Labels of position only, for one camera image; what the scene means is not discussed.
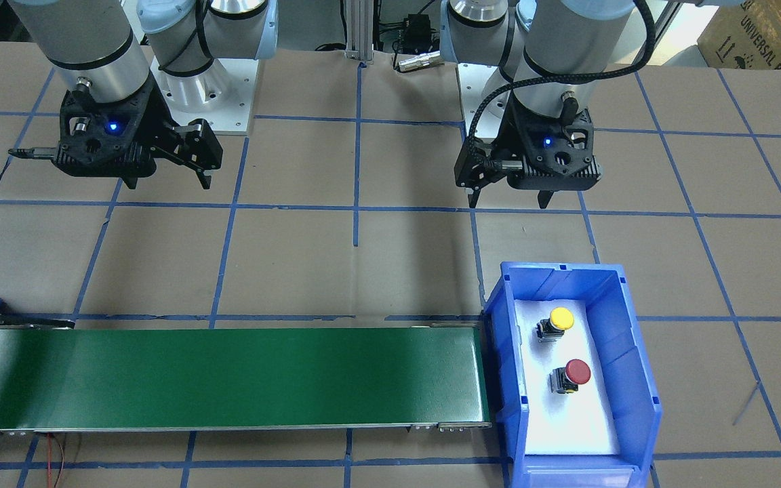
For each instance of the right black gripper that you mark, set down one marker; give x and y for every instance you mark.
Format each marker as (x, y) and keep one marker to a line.
(157, 116)

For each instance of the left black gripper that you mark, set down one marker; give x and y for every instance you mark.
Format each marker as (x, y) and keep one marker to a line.
(504, 139)

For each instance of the yellow push button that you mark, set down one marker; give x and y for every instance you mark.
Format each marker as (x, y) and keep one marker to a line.
(555, 325)

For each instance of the red push button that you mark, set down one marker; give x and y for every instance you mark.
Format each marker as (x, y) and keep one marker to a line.
(568, 378)

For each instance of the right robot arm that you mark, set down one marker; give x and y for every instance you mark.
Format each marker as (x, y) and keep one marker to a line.
(94, 39)

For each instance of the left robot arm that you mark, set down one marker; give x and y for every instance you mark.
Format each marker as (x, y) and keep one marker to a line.
(542, 49)

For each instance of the blue bin with buttons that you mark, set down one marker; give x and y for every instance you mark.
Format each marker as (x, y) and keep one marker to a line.
(628, 377)

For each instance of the silver metal cylinder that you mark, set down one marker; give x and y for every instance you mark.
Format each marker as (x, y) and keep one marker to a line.
(420, 61)

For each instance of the black power adapter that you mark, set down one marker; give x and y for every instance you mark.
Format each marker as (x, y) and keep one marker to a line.
(417, 33)

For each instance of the white foam pad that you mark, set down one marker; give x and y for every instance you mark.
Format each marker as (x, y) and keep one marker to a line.
(578, 423)

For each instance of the green conveyor belt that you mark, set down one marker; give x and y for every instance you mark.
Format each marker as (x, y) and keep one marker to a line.
(129, 380)

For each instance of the cardboard box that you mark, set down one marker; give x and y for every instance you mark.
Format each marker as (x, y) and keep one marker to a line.
(746, 36)

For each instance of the aluminium frame post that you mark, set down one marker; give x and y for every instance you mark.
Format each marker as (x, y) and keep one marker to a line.
(359, 17)

